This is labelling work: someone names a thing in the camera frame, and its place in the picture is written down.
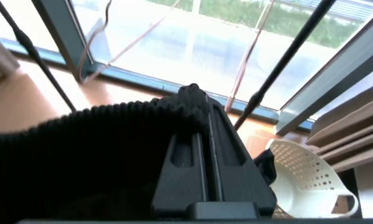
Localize white laundry basket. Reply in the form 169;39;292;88
265;138;360;219

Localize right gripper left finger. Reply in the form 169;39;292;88
151;133;209;218

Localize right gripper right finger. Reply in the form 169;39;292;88
204;95;278;218

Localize window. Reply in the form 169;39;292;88
0;0;373;136

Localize black shorts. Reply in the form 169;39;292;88
0;83;210;223

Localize black clothes rack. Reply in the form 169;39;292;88
0;0;338;131

